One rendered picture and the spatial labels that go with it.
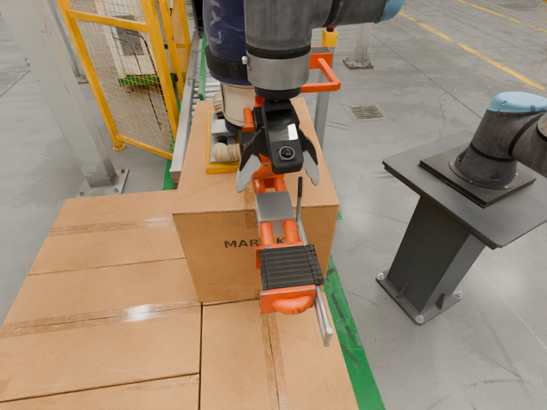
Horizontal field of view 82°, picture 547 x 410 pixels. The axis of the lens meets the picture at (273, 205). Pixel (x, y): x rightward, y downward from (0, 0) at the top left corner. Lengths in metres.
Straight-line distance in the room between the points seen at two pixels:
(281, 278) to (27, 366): 0.89
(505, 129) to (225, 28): 0.87
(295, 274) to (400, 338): 1.30
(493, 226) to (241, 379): 0.87
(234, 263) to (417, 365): 1.05
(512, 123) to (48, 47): 2.08
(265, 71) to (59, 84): 1.85
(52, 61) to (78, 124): 0.37
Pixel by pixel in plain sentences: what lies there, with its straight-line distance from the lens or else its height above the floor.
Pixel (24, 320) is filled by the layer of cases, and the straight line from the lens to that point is 1.28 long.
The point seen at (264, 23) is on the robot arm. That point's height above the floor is 1.36.
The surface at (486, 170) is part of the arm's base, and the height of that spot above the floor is 0.82.
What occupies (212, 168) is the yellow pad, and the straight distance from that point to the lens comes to 0.86.
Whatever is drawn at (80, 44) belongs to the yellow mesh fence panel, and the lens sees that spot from 2.68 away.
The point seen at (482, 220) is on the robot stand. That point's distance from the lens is 1.19.
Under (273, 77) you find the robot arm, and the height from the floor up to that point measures 1.30.
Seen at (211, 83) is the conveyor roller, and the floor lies 0.55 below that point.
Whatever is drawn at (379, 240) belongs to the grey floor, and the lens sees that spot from 2.03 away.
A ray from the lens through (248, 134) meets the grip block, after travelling 0.73.
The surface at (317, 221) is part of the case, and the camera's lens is 0.80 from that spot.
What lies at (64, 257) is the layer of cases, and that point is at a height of 0.54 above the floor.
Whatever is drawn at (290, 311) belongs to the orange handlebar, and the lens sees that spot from 0.44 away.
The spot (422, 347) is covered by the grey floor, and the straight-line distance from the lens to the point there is 1.72.
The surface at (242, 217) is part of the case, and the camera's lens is 0.77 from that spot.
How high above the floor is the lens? 1.46
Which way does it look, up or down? 43 degrees down
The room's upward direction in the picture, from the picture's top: straight up
